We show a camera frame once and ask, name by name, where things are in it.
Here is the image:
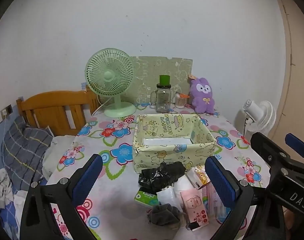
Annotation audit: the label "yellow printed storage box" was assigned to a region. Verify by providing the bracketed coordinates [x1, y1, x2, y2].
[132, 113, 216, 174]

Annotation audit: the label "pink striped packet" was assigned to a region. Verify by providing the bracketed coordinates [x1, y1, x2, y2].
[204, 182, 232, 220]

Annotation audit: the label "blue bed sheet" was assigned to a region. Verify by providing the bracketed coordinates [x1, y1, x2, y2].
[0, 192, 30, 240]

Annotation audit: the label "grey plaid pillow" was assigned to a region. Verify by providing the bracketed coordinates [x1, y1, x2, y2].
[1, 116, 54, 193]

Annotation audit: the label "beige door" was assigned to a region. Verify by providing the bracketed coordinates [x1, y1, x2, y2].
[274, 0, 304, 155]

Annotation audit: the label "black plastic bag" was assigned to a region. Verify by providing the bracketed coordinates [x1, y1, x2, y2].
[138, 162, 187, 193]

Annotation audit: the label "pink tissue packet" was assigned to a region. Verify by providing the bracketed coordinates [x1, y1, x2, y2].
[180, 189, 209, 231]

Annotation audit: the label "wooden headboard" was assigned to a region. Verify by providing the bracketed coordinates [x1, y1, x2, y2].
[16, 86, 100, 137]

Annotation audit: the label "dark grey sock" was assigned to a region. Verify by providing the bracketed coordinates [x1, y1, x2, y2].
[146, 204, 187, 228]

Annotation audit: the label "white tissue packet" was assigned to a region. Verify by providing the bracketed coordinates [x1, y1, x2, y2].
[157, 186, 183, 209]
[173, 175, 195, 193]

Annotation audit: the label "purple plush rabbit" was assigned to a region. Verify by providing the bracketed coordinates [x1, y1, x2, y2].
[188, 74, 215, 114]

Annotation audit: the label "glass jar with green lid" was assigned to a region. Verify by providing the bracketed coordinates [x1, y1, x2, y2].
[151, 75, 174, 113]

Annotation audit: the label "wall socket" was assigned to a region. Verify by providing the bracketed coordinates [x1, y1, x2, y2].
[1, 104, 13, 117]

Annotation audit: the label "crumpled white clothes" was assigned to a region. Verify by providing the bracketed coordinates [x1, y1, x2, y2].
[0, 169, 15, 208]

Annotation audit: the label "cotton swab container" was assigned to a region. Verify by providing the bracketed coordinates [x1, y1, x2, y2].
[175, 93, 190, 109]

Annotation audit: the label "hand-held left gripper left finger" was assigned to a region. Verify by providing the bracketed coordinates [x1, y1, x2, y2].
[19, 154, 104, 240]

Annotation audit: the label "green desk fan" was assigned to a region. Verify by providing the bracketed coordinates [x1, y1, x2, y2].
[85, 48, 137, 118]

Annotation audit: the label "green tissue packet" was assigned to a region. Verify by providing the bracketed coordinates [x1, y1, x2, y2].
[134, 190, 160, 207]

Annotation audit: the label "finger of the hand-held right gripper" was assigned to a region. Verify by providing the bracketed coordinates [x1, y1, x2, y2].
[285, 133, 304, 167]
[250, 132, 304, 174]

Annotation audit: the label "cartoon printed snack packet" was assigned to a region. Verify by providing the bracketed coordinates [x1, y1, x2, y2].
[187, 166, 210, 190]

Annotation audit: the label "white standing fan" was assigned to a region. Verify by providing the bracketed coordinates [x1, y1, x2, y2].
[242, 100, 277, 140]

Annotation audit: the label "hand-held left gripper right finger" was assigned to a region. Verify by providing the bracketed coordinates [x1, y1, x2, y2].
[204, 156, 266, 240]

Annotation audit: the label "green printed board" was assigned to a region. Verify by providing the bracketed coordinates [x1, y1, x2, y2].
[128, 56, 193, 105]

